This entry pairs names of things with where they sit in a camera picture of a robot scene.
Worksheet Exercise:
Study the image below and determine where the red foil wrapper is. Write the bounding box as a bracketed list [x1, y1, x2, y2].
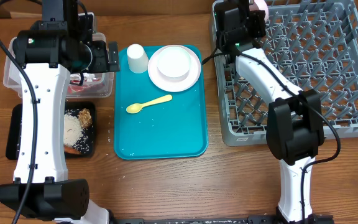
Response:
[68, 76, 104, 95]

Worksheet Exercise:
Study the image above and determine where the brown food piece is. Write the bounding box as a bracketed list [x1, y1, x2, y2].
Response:
[78, 108, 93, 129]

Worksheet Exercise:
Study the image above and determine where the white small bowl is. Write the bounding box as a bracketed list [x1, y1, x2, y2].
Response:
[157, 46, 191, 80]

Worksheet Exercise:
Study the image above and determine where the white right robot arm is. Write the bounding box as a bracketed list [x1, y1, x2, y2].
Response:
[210, 1, 334, 223]

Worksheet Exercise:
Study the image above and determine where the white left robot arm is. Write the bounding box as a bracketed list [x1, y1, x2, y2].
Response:
[0, 1, 120, 223]

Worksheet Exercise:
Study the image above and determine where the grey dishwasher rack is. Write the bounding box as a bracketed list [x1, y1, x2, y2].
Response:
[214, 1, 358, 146]

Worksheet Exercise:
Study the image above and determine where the clear plastic bin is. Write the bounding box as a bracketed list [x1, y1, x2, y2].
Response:
[4, 30, 118, 101]

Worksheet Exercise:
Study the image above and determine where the white paper cup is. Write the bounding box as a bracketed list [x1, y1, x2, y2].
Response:
[127, 44, 149, 73]

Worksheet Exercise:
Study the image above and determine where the yellow plastic spoon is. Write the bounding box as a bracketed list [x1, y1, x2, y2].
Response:
[126, 95, 173, 114]

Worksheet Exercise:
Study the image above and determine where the white round plate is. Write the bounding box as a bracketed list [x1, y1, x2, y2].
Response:
[147, 45, 201, 92]

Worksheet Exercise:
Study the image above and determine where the black tray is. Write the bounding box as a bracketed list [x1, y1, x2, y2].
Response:
[6, 101, 96, 160]

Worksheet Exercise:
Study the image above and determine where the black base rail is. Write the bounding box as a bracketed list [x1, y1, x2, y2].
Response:
[110, 215, 335, 224]

